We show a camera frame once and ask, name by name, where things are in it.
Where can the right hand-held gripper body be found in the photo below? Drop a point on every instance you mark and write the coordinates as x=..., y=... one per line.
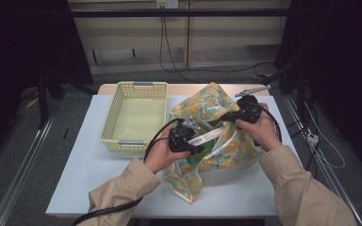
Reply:
x=248, y=108

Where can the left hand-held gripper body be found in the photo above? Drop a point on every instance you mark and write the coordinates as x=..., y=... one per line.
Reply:
x=180, y=138

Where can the tall green and white box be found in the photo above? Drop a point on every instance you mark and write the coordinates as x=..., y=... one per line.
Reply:
x=209, y=136

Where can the orange print shopping bag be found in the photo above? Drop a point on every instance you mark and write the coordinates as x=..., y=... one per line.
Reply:
x=201, y=106

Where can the pale yellow plastic basket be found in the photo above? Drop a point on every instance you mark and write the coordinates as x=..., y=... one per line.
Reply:
x=135, y=116

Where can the person's left hand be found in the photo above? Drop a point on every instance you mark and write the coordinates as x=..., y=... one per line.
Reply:
x=161, y=153

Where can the person's right hand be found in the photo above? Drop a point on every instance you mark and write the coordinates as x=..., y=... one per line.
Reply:
x=264, y=132

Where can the black metal stand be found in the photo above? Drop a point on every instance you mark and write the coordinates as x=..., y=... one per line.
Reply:
x=300, y=94
x=42, y=100

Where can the white power strip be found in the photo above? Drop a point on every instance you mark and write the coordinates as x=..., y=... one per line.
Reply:
x=312, y=138

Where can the white table mat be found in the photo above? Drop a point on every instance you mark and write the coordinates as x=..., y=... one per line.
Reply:
x=85, y=163

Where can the dark curtain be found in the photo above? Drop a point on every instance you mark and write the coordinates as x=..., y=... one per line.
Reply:
x=342, y=56
x=19, y=47

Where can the metal floor rail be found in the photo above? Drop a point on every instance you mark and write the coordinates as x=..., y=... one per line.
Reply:
x=22, y=175
x=333, y=185

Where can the white wall socket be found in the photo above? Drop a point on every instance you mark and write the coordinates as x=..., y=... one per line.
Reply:
x=167, y=3

